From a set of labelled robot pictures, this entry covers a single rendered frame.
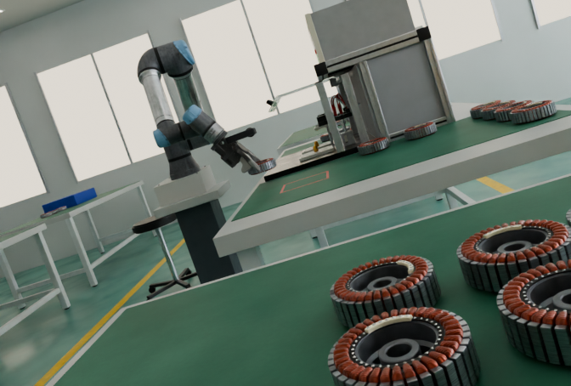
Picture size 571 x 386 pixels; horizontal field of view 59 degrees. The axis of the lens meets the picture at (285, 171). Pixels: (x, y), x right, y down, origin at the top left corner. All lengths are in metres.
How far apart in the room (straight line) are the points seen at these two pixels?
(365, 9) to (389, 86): 0.32
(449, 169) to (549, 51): 6.31
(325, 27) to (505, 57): 5.38
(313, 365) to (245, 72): 6.54
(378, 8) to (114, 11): 5.79
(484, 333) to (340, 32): 1.69
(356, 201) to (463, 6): 6.11
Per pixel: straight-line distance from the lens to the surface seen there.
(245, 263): 1.28
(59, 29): 7.83
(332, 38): 2.05
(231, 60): 6.99
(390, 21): 2.07
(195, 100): 2.34
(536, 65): 7.40
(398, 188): 1.19
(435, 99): 1.98
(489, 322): 0.49
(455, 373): 0.39
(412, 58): 1.97
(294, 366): 0.51
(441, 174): 1.21
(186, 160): 2.43
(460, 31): 7.13
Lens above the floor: 0.98
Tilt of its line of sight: 6 degrees down
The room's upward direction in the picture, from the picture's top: 19 degrees counter-clockwise
